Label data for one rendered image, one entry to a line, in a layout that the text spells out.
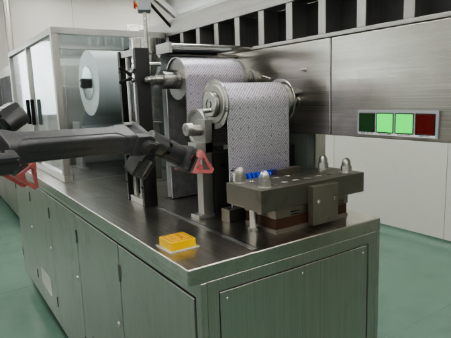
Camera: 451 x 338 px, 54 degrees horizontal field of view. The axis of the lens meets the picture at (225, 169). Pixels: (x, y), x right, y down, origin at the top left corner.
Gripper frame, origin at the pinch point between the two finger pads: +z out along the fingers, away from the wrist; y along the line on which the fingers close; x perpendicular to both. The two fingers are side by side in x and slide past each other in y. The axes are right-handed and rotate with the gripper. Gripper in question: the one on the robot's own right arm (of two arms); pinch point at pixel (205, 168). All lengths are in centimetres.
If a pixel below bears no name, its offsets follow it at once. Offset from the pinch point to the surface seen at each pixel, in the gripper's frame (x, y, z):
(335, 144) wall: 113, -199, 252
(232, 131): 13.5, 0.2, 3.6
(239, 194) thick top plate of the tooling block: -3.6, 10.3, 7.1
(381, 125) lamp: 29, 29, 30
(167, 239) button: -21.6, 9.4, -8.1
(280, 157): 14.4, 0.2, 24.1
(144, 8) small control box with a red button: 54, -57, -18
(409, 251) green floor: 30, -95, 263
